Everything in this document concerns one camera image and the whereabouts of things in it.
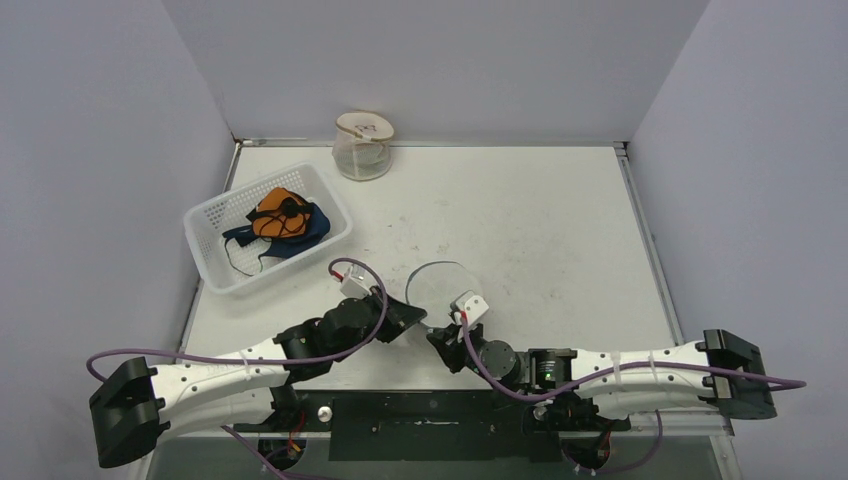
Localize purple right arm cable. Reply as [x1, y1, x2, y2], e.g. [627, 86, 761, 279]
[458, 311, 808, 477]

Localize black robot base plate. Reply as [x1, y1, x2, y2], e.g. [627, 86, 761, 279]
[235, 390, 631, 462]

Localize white perforated plastic basket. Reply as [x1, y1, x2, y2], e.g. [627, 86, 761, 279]
[184, 162, 353, 294]

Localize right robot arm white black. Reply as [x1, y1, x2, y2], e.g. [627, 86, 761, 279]
[426, 324, 777, 429]

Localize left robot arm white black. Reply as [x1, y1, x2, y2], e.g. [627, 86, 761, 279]
[89, 289, 427, 468]

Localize white mesh bag beige trim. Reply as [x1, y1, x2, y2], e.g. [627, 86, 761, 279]
[332, 111, 395, 181]

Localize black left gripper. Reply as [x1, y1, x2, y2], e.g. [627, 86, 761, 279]
[332, 284, 426, 362]

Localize navy blue bra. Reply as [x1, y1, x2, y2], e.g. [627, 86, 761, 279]
[222, 199, 331, 276]

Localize orange bra black straps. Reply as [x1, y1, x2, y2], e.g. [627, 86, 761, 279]
[245, 187, 315, 240]

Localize aluminium front frame rail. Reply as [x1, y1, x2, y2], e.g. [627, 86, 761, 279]
[135, 390, 735, 439]

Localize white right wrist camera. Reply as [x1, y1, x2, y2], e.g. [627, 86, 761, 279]
[450, 290, 489, 328]

